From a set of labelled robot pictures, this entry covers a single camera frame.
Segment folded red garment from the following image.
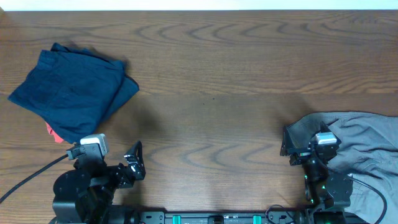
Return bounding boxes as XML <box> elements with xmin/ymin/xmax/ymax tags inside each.
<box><xmin>46</xmin><ymin>123</ymin><xmax>64</xmax><ymax>143</ymax></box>

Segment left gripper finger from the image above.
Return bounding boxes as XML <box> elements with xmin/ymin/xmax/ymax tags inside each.
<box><xmin>124</xmin><ymin>141</ymin><xmax>143</xmax><ymax>162</ymax></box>
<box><xmin>129</xmin><ymin>162</ymin><xmax>146</xmax><ymax>180</ymax></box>

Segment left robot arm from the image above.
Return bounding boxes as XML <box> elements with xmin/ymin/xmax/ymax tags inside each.
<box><xmin>52</xmin><ymin>141</ymin><xmax>146</xmax><ymax>224</ymax></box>

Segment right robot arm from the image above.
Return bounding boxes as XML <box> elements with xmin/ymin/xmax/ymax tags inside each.
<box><xmin>280</xmin><ymin>122</ymin><xmax>353</xmax><ymax>223</ymax></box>

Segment navy blue shorts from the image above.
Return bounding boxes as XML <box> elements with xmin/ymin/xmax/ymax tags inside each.
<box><xmin>8</xmin><ymin>43</ymin><xmax>126</xmax><ymax>144</ymax></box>

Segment folded navy shorts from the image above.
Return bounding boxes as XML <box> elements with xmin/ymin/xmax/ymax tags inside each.
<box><xmin>100</xmin><ymin>75</ymin><xmax>139</xmax><ymax>122</ymax></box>

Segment black left camera cable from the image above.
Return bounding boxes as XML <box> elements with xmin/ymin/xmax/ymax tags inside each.
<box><xmin>0</xmin><ymin>154</ymin><xmax>71</xmax><ymax>205</ymax></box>

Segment grey shorts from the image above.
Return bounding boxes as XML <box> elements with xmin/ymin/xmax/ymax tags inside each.
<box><xmin>287</xmin><ymin>112</ymin><xmax>397</xmax><ymax>224</ymax></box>

